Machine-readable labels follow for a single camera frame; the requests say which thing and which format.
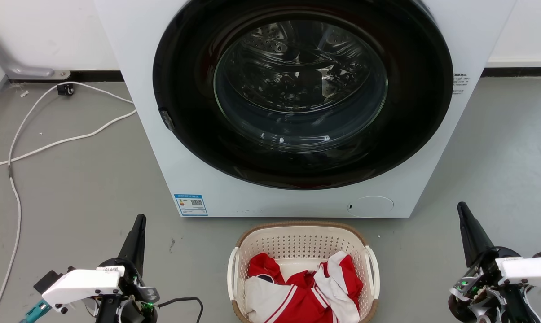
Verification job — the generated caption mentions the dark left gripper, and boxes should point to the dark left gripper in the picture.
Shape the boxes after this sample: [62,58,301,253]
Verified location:
[87,214,160,323]

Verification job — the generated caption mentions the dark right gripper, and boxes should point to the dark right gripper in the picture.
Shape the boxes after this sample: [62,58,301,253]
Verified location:
[448,201,541,323]

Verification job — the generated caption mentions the cream perforated laundry basket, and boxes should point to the cream perforated laundry basket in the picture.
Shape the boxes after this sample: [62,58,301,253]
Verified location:
[227,220,381,323]

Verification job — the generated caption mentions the blue energy label sticker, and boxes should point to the blue energy label sticker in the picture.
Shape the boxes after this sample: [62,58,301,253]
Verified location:
[174,193,208,217]

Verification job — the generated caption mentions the round white filter cover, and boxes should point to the round white filter cover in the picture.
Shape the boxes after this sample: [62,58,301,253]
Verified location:
[347,196,395,219]

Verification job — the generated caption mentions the small grey text label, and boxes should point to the small grey text label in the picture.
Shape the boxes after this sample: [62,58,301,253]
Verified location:
[452,73,471,96]

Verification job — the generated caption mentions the black round glass washer door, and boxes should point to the black round glass washer door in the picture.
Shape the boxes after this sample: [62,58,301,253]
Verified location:
[153,0,454,190]

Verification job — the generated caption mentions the red and white garment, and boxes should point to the red and white garment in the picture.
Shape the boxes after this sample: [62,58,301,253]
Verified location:
[243,251,365,323]

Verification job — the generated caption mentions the white front-load washing machine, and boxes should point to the white front-load washing machine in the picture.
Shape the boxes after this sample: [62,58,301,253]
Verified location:
[94,0,518,219]

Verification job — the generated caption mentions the grey floor pipe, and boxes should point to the grey floor pipe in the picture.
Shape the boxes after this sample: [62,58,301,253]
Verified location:
[0,20,71,81]

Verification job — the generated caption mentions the steel washer drum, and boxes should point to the steel washer drum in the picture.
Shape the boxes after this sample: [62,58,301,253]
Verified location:
[214,20,389,140]

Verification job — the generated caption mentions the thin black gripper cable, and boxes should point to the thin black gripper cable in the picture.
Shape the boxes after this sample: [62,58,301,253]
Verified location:
[155,297,205,323]

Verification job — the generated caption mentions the white power cable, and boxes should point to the white power cable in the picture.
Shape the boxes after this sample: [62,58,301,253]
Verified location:
[0,109,138,173]
[0,81,135,323]

